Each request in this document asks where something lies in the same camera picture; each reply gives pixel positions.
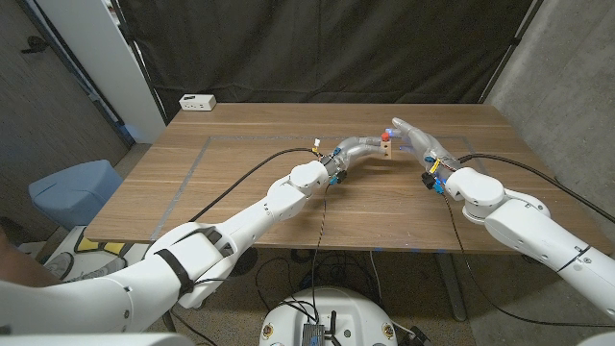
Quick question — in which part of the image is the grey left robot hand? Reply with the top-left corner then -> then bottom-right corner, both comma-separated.
322,136 -> 388,180

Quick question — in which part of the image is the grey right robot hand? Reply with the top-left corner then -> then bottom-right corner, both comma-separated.
385,117 -> 463,178

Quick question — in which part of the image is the black backdrop curtain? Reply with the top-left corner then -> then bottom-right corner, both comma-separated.
117,0 -> 544,121

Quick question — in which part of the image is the black backdrop stand pole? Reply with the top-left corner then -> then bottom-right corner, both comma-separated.
478,0 -> 544,105
110,0 -> 169,125

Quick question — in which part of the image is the grey table leg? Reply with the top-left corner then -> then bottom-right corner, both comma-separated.
434,252 -> 467,322

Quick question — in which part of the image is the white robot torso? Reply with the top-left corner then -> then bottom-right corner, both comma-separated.
258,286 -> 399,346

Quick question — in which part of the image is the white power strip box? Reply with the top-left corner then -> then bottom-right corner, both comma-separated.
179,93 -> 217,112

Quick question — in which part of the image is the black antenna on torso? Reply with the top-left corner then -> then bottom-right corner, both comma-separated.
326,310 -> 342,346

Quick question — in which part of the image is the grey electronics box on torso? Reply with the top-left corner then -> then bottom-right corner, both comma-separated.
301,322 -> 327,346

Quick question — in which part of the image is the black connector beside torso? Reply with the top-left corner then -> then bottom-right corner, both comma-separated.
407,326 -> 431,346

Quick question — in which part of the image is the white cabinet panel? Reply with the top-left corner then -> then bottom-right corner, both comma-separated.
36,0 -> 167,144

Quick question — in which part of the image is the grey sneaker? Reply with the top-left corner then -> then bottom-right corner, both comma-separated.
66,257 -> 128,284
45,252 -> 76,280

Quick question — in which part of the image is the blue-grey padded stool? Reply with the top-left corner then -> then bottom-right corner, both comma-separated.
27,159 -> 124,231

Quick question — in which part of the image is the person's bare leg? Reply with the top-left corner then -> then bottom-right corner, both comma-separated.
0,228 -> 62,288

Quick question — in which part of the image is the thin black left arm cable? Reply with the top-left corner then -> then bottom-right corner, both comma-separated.
170,184 -> 331,346

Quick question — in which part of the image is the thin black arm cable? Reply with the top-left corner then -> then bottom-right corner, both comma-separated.
170,184 -> 331,346
441,191 -> 615,329

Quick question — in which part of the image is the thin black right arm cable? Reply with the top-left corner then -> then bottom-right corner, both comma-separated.
441,191 -> 615,329

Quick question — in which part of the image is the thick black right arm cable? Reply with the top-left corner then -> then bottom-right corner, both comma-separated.
458,153 -> 615,225

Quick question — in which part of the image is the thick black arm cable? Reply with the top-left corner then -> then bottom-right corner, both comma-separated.
458,153 -> 615,225
189,147 -> 321,223

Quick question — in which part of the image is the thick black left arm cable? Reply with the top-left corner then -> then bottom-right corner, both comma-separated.
189,147 -> 321,223

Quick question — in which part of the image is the black floor cable bundle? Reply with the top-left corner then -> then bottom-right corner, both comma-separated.
254,248 -> 381,313

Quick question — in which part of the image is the white floor cable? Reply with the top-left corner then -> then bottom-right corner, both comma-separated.
368,250 -> 384,303

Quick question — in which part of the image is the dark door frame rail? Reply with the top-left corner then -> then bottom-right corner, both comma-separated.
13,0 -> 136,148

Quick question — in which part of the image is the black door handle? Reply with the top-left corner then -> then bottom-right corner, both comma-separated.
19,36 -> 49,54

